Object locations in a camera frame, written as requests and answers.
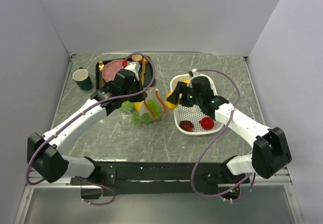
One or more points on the green star fruit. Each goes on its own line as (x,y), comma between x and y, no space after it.
(153,108)

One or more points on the gold fork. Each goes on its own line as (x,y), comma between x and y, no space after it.
(101,68)

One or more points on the green round cabbage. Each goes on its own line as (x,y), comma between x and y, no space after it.
(127,105)

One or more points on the yellow corn cob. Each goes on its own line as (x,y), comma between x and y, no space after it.
(138,105)

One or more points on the white perforated basket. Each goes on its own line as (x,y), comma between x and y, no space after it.
(192,114)

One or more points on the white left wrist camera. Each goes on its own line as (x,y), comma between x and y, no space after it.
(132,66)

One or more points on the dark red plum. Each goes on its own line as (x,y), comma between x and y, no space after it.
(186,126)

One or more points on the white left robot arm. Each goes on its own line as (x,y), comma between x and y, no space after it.
(45,153)

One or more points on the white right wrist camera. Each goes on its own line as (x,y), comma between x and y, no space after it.
(193,74)

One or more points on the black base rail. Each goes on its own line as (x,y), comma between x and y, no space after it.
(160,177)

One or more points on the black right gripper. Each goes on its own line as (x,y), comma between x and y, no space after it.
(180,88)

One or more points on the gold spoon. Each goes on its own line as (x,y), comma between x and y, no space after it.
(145,61)

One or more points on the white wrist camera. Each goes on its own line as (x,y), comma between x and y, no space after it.
(132,66)
(193,74)

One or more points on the pink dotted plate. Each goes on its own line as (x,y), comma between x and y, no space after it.
(111,68)

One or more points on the small orange cup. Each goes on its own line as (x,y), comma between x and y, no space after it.
(137,58)

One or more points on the red strawberry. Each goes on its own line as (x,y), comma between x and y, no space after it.
(207,123)

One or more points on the clear zip top bag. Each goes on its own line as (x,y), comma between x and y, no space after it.
(154,95)

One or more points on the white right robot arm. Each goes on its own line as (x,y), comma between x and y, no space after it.
(270,150)

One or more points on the green grape bunch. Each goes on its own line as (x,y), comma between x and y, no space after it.
(143,119)

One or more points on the dark green mug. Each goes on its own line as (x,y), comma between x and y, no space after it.
(82,78)

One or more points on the black serving tray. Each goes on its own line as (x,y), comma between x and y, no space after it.
(148,74)

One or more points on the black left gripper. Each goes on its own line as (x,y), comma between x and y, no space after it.
(138,98)

